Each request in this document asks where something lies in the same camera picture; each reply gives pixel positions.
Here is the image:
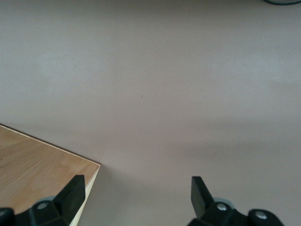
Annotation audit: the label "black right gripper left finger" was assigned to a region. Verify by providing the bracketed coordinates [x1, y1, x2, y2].
[0, 174, 86, 226]

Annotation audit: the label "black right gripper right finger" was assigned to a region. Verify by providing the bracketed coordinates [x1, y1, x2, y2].
[187, 176, 283, 226]

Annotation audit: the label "light wooden drawer cabinet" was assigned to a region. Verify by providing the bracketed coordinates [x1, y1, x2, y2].
[0, 123, 101, 226]

